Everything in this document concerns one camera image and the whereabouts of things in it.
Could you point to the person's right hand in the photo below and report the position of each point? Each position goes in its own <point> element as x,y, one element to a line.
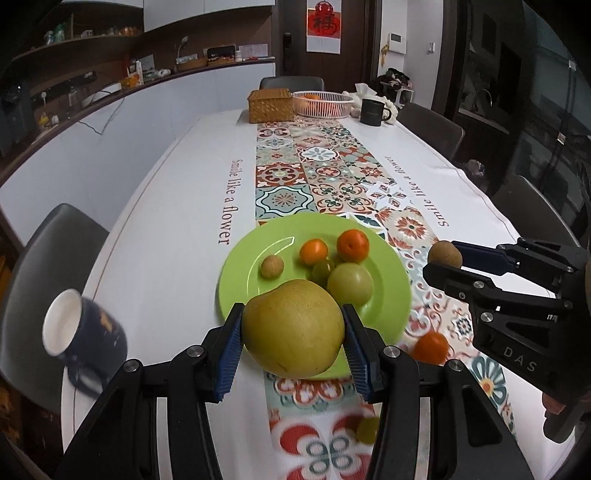
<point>551,405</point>

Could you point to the white wall intercom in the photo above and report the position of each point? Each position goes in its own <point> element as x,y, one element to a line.
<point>396,43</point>

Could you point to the red and white door poster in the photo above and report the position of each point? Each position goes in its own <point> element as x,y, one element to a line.
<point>324,23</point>

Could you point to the small brown fruit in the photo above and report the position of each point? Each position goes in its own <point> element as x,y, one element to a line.
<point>272,267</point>
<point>444,254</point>

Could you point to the white desk lamp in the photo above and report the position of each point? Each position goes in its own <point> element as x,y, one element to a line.
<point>181,46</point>

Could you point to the grey chair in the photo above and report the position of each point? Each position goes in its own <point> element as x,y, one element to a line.
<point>291,83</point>
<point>41,286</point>
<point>531,207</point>
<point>434,127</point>

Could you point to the pale green apple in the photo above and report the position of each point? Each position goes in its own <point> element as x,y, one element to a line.
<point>350,282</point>

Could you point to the wicker tray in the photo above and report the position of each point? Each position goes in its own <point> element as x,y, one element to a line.
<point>191,64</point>

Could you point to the pink plastic basket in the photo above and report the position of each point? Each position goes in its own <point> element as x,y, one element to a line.
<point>323,108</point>

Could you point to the wicker box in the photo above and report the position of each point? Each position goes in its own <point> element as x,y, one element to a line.
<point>271,107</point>

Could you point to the dark bag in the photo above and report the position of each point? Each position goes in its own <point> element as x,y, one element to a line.
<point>395,81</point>

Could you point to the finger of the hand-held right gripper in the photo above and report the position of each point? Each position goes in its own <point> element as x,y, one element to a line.
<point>457,286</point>
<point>480,256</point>

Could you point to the black mug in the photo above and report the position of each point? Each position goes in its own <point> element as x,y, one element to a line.
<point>371,113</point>

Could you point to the green plate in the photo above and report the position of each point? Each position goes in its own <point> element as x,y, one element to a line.
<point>258,249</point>

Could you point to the glass sliding door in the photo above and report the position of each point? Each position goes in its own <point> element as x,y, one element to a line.
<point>531,92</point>

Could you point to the white crumpled cloth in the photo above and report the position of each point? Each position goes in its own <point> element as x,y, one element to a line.
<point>358,99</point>

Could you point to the patterned table runner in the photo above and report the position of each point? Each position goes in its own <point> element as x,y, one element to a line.
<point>318,184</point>

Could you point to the wooden wall shelf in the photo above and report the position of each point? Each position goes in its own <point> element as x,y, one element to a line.
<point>83,44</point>

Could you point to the large yellow pear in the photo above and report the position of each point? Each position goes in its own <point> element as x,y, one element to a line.
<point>293,327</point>

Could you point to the navy blue mug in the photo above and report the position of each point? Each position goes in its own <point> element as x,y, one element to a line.
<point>87,332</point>

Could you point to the black box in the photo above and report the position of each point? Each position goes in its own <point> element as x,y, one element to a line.
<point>221,53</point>

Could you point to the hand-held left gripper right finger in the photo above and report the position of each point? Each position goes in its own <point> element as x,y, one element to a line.
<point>360,355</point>

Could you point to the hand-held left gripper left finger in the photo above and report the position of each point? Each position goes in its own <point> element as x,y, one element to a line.
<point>231,350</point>

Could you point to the dark wooden door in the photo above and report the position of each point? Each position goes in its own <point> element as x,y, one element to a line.
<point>355,46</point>

